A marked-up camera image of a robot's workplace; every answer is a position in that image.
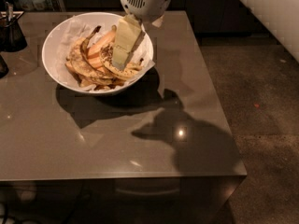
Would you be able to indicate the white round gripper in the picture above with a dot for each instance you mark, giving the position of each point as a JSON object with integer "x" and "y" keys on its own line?
{"x": 147, "y": 2}

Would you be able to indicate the spotted brown ripe banana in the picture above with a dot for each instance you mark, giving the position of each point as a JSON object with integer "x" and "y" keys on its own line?
{"x": 106, "y": 53}

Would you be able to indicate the yellow-orange banana top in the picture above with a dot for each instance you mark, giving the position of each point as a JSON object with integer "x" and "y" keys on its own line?
{"x": 105, "y": 39}

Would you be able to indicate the yellow banana right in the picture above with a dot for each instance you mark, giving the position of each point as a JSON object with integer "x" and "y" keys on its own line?
{"x": 135, "y": 66}

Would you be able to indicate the orange banana middle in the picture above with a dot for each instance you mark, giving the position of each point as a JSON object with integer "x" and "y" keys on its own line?
{"x": 95, "y": 62}

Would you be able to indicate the white paper bowl liner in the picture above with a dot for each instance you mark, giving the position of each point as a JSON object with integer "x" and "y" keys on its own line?
{"x": 70, "y": 31}

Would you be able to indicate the long spotted banana left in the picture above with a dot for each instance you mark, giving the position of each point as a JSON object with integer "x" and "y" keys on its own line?
{"x": 79, "y": 61}

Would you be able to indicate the white ceramic bowl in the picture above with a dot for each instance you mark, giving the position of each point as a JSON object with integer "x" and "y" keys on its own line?
{"x": 51, "y": 47}

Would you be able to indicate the dark mesh pen holder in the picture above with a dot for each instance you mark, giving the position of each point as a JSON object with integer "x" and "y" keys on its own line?
{"x": 12, "y": 38}

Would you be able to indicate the dark round object left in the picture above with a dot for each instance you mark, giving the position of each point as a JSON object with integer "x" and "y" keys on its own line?
{"x": 3, "y": 67}

